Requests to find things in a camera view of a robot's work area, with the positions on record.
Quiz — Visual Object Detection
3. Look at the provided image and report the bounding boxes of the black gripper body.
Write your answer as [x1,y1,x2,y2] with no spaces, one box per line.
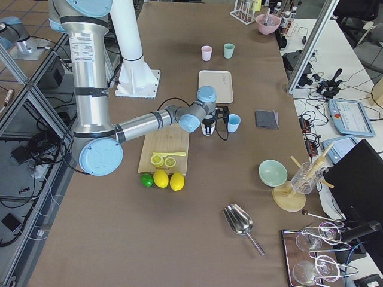
[210,105,230,125]

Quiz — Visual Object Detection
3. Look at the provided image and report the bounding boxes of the cream white cup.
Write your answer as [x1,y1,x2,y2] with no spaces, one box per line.
[201,118,216,136]

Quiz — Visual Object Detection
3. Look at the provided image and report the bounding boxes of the pink cup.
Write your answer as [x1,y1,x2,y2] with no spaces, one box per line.
[201,45,212,62]

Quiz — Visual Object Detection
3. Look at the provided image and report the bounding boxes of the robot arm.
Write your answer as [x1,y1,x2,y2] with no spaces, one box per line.
[48,1,217,176]

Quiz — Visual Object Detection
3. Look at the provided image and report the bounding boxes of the cream plastic tray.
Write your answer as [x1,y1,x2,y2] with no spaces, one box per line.
[198,70,233,103]

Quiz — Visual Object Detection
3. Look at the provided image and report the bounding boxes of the wine glass rack tray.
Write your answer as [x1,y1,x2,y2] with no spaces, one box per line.
[281,221,358,286]

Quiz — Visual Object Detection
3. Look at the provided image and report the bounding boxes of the light blue cup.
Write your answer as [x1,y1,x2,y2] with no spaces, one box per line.
[227,114,241,133]

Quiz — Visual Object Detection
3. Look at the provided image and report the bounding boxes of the wooden cutting board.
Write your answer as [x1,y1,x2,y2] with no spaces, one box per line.
[138,124,189,176]

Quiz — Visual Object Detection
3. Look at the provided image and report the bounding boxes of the grey folded cloth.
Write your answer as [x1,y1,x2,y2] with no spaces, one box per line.
[255,110,279,129]

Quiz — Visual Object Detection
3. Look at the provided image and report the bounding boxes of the lemon half right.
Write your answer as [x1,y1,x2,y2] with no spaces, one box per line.
[164,157,177,169]

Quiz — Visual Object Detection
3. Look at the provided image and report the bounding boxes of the yellow plastic knife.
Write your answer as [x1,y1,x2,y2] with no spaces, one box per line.
[152,152,187,157]

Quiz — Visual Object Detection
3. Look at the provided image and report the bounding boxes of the yellow lemon right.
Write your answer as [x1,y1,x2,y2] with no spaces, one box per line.
[170,172,185,191]

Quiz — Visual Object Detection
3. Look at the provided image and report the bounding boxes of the yellow lemon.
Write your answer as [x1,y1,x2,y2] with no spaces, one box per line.
[153,170,169,188]
[170,172,185,191]

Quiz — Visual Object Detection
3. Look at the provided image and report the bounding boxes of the mint green cup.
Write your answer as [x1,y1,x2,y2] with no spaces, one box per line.
[223,43,235,59]

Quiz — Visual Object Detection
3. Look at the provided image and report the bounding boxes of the yellow lemon left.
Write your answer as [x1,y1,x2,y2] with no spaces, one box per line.
[153,170,169,188]

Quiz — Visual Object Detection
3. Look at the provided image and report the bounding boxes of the mint green bowl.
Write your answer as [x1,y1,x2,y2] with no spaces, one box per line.
[259,160,287,187]

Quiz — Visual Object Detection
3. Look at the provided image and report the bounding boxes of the green lime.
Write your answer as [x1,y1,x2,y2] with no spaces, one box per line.
[140,173,154,187]

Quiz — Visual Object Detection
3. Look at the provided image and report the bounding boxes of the metal ice scoop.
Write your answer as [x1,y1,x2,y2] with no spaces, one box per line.
[223,203,265,256]

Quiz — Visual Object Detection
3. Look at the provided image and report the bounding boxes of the pink bowl with ice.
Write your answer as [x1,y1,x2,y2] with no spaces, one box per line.
[256,14,281,35]

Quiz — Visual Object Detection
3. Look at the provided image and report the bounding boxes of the clear glass mug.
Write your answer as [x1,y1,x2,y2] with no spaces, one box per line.
[291,162,323,194]

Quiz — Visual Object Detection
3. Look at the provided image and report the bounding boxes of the metal muddler tool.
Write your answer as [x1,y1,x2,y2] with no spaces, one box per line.
[263,8,270,26]

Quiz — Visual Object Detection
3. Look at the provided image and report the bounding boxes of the yellow cup on rack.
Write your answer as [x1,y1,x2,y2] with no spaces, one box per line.
[253,0,262,12]

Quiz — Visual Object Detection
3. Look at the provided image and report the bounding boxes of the teach pendant tablet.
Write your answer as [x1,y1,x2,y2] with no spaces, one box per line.
[328,99,376,138]

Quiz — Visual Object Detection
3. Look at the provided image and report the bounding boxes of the black monitor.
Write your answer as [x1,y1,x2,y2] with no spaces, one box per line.
[324,139,382,222]

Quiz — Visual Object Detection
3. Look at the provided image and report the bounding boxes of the white wire cup rack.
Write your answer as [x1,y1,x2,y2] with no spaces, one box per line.
[230,0,256,25]

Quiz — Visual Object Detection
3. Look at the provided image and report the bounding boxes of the aluminium frame post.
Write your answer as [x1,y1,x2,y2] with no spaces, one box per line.
[286,0,339,95]

